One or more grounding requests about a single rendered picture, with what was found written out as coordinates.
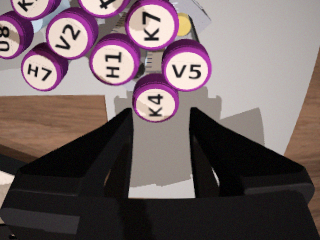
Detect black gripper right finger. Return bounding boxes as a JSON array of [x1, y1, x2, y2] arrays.
[[189, 107, 315, 205]]

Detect grey bench mat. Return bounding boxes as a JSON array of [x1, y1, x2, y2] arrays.
[[0, 0, 320, 198]]

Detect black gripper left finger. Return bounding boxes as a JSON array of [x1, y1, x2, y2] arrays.
[[8, 108, 134, 198]]

